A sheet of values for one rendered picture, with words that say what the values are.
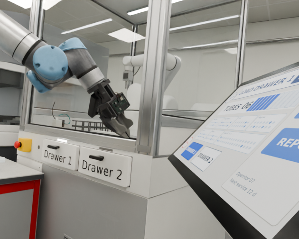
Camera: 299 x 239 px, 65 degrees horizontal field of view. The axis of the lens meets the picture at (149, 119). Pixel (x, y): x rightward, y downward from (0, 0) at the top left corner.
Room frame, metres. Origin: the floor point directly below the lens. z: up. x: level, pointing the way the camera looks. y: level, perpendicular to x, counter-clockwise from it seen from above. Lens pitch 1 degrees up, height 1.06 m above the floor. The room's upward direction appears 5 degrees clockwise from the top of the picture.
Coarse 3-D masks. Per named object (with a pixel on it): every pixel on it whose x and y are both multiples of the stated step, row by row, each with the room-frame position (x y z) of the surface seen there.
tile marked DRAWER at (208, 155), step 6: (204, 150) 0.46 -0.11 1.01; (210, 150) 0.44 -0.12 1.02; (216, 150) 0.41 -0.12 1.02; (198, 156) 0.46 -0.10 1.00; (204, 156) 0.44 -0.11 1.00; (210, 156) 0.41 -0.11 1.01; (216, 156) 0.39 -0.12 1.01; (192, 162) 0.46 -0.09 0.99; (198, 162) 0.44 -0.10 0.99; (204, 162) 0.41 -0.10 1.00; (210, 162) 0.39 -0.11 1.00; (198, 168) 0.41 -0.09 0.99; (204, 168) 0.39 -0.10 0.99
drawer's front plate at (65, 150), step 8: (48, 144) 1.18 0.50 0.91; (56, 144) 1.14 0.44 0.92; (64, 144) 1.10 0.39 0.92; (48, 152) 1.18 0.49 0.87; (56, 152) 1.14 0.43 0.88; (64, 152) 1.10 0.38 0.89; (72, 152) 1.06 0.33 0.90; (48, 160) 1.18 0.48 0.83; (56, 160) 1.13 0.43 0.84; (64, 160) 1.09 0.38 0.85; (72, 160) 1.06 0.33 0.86; (72, 168) 1.05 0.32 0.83
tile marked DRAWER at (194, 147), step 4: (192, 144) 0.57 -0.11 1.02; (196, 144) 0.54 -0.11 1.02; (200, 144) 0.52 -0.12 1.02; (188, 148) 0.57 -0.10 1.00; (192, 148) 0.54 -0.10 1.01; (196, 148) 0.52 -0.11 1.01; (200, 148) 0.49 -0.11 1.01; (184, 152) 0.57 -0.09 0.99; (188, 152) 0.54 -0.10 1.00; (192, 152) 0.52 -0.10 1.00; (196, 152) 0.49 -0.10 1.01; (184, 156) 0.54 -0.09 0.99; (188, 156) 0.52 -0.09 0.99; (192, 156) 0.49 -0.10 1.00; (188, 160) 0.49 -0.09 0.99
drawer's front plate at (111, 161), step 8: (80, 152) 1.02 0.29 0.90; (88, 152) 0.99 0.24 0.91; (96, 152) 0.96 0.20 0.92; (104, 152) 0.93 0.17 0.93; (80, 160) 1.02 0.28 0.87; (88, 160) 0.99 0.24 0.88; (96, 160) 0.96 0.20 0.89; (104, 160) 0.93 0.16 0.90; (112, 160) 0.90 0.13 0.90; (120, 160) 0.88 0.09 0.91; (128, 160) 0.85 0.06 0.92; (80, 168) 1.02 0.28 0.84; (96, 168) 0.95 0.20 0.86; (104, 168) 0.93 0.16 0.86; (112, 168) 0.90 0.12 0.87; (120, 168) 0.87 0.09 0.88; (128, 168) 0.85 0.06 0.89; (96, 176) 0.95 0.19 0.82; (104, 176) 0.92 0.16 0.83; (112, 176) 0.90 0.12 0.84; (120, 176) 0.87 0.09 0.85; (128, 176) 0.85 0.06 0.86; (120, 184) 0.87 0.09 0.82; (128, 184) 0.86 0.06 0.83
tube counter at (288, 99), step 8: (264, 96) 0.43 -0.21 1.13; (272, 96) 0.40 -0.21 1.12; (280, 96) 0.37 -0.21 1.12; (288, 96) 0.35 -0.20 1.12; (296, 96) 0.33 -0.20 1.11; (248, 104) 0.47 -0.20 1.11; (256, 104) 0.43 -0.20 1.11; (264, 104) 0.40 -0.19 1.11; (272, 104) 0.37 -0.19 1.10; (280, 104) 0.35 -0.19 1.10; (288, 104) 0.33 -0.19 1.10; (296, 104) 0.31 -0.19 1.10; (240, 112) 0.47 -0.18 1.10
